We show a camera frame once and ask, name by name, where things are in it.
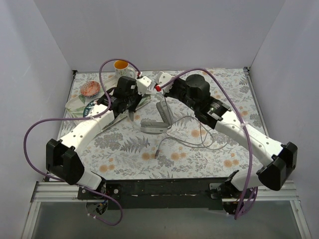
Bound green floral plate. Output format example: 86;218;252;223
139;94;151;107

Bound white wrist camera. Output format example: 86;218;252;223
136;77;152;96
155;71;174;93

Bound white floral mug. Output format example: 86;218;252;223
114;60;136;78

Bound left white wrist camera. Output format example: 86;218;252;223
136;77;152;96

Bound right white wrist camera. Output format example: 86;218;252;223
155;71;174;93

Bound aluminium frame rail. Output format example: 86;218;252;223
22;180;311;239

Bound grey white headphones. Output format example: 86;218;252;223
140;101;172;134

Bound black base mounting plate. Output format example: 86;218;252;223
77;177;247;211

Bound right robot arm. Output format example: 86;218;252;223
156;74;298;198

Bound grey headphone cable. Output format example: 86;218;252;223
154;114;232;159

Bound white blue-rimmed plate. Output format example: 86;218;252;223
83;100;97;117

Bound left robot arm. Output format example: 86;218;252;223
46;76;150;199

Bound leaf print tray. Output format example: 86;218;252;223
65;73;143;130

